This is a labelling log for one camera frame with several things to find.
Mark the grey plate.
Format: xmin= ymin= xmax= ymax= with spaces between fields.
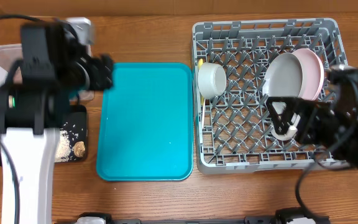
xmin=262 ymin=53 xmax=303 ymax=97

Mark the pink plate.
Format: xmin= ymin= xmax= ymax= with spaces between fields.
xmin=293 ymin=49 xmax=324 ymax=100

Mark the golden food scrap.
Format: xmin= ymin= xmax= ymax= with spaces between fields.
xmin=73 ymin=141 xmax=86 ymax=157

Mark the grey bowl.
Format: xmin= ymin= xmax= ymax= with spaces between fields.
xmin=197 ymin=62 xmax=227 ymax=99

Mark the white rice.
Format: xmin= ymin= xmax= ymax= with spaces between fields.
xmin=55 ymin=123 xmax=79 ymax=163

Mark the yellow plastic spoon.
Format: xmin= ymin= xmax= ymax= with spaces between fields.
xmin=198 ymin=58 xmax=204 ymax=106

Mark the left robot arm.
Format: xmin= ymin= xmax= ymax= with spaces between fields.
xmin=0 ymin=20 xmax=113 ymax=223

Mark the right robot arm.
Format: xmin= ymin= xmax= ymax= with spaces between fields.
xmin=266 ymin=64 xmax=358 ymax=169

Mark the grey dishwasher rack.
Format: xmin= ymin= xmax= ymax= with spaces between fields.
xmin=192 ymin=18 xmax=347 ymax=174

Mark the black waste tray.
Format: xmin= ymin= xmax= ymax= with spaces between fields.
xmin=0 ymin=105 xmax=89 ymax=167

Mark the teal serving tray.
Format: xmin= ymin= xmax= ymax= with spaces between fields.
xmin=96 ymin=62 xmax=193 ymax=181

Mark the clear plastic bin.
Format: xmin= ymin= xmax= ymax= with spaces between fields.
xmin=0 ymin=44 xmax=22 ymax=86

